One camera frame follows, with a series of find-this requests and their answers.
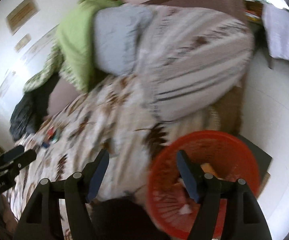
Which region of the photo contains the table with lilac cloth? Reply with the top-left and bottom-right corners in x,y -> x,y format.
262,4 -> 289,61

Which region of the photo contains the dark floor mat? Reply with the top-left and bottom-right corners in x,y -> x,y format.
237,134 -> 272,198

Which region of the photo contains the wall plaque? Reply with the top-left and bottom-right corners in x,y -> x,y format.
6,0 -> 39,35

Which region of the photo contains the leaf patterned bed blanket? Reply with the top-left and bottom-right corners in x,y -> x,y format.
5,73 -> 220,240

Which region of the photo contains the light blue pillow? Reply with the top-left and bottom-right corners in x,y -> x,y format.
94,4 -> 153,76

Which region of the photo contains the black jacket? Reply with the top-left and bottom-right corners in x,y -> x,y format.
9,74 -> 59,142

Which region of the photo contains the red snack wrapper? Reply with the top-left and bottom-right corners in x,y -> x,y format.
46,126 -> 56,141

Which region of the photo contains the pink bed sheet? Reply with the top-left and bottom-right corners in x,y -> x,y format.
47,77 -> 81,116

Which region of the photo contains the beige wall switch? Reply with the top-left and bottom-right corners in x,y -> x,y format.
14,34 -> 31,52

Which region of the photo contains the striped beige pillow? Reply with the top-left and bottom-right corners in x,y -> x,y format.
136,5 -> 253,122

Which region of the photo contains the green patterned quilt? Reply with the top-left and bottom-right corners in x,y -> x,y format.
23,0 -> 122,93

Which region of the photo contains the orange plastic trash basket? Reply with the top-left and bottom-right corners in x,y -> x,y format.
146,131 -> 260,239

